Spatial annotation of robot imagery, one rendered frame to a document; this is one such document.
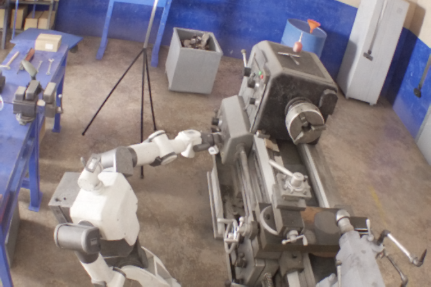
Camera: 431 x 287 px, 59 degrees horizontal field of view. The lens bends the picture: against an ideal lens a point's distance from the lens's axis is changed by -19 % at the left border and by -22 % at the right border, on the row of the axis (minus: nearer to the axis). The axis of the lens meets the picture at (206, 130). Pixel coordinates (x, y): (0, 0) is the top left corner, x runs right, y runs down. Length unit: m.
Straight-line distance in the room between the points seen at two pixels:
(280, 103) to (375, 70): 3.71
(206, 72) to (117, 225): 3.60
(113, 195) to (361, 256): 1.12
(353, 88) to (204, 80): 2.43
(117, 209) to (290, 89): 1.71
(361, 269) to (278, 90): 1.51
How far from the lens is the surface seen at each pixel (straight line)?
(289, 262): 2.25
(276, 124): 3.12
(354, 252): 2.03
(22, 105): 2.76
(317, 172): 3.00
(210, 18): 6.22
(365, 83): 6.61
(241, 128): 3.20
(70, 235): 1.55
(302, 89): 3.02
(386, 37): 6.45
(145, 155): 1.92
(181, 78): 5.04
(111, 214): 1.60
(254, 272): 2.32
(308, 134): 2.97
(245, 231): 2.30
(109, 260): 1.88
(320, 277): 2.48
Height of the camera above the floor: 2.41
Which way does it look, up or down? 31 degrees down
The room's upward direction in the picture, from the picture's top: 16 degrees clockwise
